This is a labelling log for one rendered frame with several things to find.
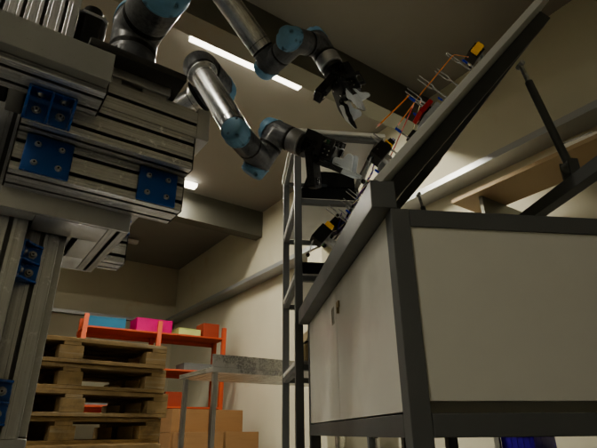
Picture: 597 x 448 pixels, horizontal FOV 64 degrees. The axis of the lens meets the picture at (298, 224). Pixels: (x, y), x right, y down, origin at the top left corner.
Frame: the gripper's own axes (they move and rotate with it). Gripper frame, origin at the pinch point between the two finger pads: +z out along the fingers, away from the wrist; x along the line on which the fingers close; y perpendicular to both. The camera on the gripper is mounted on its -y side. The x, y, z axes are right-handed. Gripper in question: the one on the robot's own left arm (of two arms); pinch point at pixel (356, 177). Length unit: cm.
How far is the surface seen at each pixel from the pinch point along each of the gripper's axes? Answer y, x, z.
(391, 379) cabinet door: -30, -32, 38
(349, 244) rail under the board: -14.2, -14.1, 11.7
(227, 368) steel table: -193, 167, -109
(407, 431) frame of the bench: -33, -40, 46
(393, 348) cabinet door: -24, -32, 36
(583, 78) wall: 116, 320, 6
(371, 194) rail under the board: 1.1, -28.3, 17.2
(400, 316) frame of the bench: -17, -35, 35
